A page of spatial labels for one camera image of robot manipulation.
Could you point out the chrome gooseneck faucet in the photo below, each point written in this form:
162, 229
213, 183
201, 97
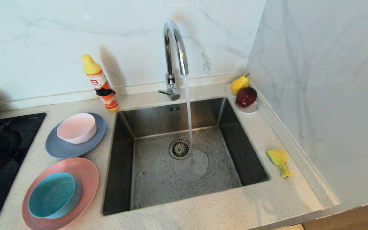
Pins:
170, 80

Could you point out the yellow-capped orange dish soap bottle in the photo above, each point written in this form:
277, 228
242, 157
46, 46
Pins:
102, 84

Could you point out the yellow fish-shaped sponge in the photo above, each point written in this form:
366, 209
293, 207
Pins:
277, 156

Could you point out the pale pink bowl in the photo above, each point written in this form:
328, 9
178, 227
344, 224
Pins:
76, 127

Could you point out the stainless steel sink basin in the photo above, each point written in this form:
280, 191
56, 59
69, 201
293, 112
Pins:
158, 188

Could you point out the round metal drain strainer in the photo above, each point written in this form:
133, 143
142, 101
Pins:
179, 149

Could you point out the yellow pear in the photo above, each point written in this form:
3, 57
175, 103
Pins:
238, 84

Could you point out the dark red apple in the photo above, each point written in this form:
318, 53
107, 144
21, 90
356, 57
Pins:
245, 96

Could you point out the small white dish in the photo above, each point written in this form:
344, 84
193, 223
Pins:
250, 110

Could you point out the pink plate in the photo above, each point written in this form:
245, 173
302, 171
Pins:
86, 174

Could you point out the blue-grey plate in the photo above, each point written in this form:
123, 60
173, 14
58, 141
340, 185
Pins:
59, 150

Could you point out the teal bowl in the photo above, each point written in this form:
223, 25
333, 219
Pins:
51, 195

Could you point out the black induction cooktop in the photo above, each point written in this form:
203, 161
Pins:
2, 166

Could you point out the light wooden cabinet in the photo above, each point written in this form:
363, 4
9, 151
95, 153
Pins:
356, 218

